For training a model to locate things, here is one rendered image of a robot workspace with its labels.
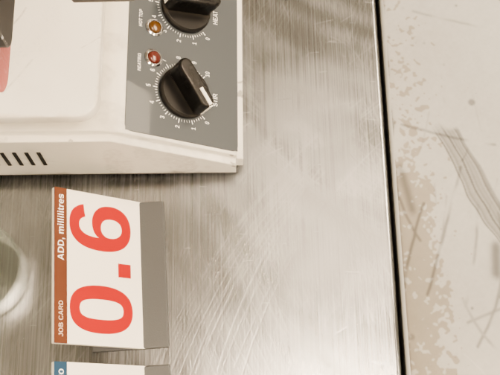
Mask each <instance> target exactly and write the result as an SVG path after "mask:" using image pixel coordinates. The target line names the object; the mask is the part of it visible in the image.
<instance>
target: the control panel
mask: <svg viewBox="0 0 500 375"><path fill-rule="evenodd" d="M151 21H157V22H159V23H160V25H161V31H160V32H159V33H153V32H152V31H151V30H150V28H149V23H150V22H151ZM151 51H156V52H158V53H159V55H160V57H161V60H160V62H159V63H158V64H154V63H152V62H150V61H149V59H148V53H149V52H151ZM183 58H188V59H189V60H190V61H191V62H192V63H193V65H194V67H195V68H196V70H197V71H198V73H199V74H200V75H201V76H202V78H203V79H204V80H205V82H206V83H207V85H208V88H209V92H210V93H211V96H212V97H213V99H214V103H213V106H212V107H211V108H210V109H209V110H208V111H207V112H205V113H204V114H202V115H200V116H198V117H196V118H191V119H187V118H180V117H178V116H176V115H174V114H173V113H172V112H170V111H169V110H168V109H167V107H166V106H165V105H164V104H163V102H162V100H161V97H160V94H159V83H160V80H161V78H162V76H163V75H164V74H165V73H166V72H167V71H168V70H169V69H171V68H172V67H173V66H174V65H175V64H176V63H177V62H178V61H179V60H180V59H183ZM124 124H125V129H128V130H129V131H132V132H139V133H143V134H147V135H154V136H158V137H162V138H169V139H173V140H177V141H183V142H188V143H192V144H199V145H203V146H207V147H214V148H218V149H222V150H229V151H237V148H238V126H237V0H221V3H220V5H219V7H217V8H216V9H215V10H214V11H213V12H212V13H211V16H210V20H209V22H208V24H207V25H206V26H205V28H203V29H202V30H201V31H200V32H197V33H184V32H181V31H179V30H177V29H175V28H174V27H173V26H172V25H171V24H170V23H169V22H168V21H167V20H166V18H165V16H164V14H163V12H162V9H161V0H135V1H130V2H129V21H128V42H127V62H126V101H125V121H124Z"/></svg>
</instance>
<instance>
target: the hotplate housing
mask: <svg viewBox="0 0 500 375"><path fill-rule="evenodd" d="M128 21H129V1H108V2H106V10H105V26H104V43H103V73H102V89H101V103H100V108H99V109H98V111H97V113H96V115H94V116H93V117H92V118H90V119H88V120H87V121H82V122H60V123H0V176H39V175H108V174H176V173H238V172H239V165H243V15H242V0H237V126H238V148H237V151H229V150H222V149H218V148H214V147H207V146H203V145H199V144H192V143H188V142H183V141H177V140H173V139H169V138H162V137H158V136H154V135H147V134H143V133H139V132H132V131H129V130H128V129H125V124H124V121H125V101H126V62H127V42H128Z"/></svg>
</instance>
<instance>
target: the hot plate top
mask: <svg viewBox="0 0 500 375"><path fill-rule="evenodd" d="M105 10H106V2H78V3H74V2H73V1H72V0H15V7H14V17H13V36H12V42H11V46H10V65H9V75H8V81H7V87H6V89H5V90H4V91H3V92H0V123H60V122H82V121H87V120H88V119H90V118H92V117H93V116H94V115H96V113H97V111H98V109H99V108H100V103H101V89H102V73H103V43H104V26H105Z"/></svg>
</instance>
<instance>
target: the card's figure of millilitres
mask: <svg viewBox="0 0 500 375"><path fill-rule="evenodd" d="M67 332H68V339H84V340H95V341H106V342H127V343H135V296H134V269H133V241H132V205H131V204H126V203H122V202H113V201H109V200H105V199H97V198H92V197H88V196H81V195H76V194H71V193H67Z"/></svg>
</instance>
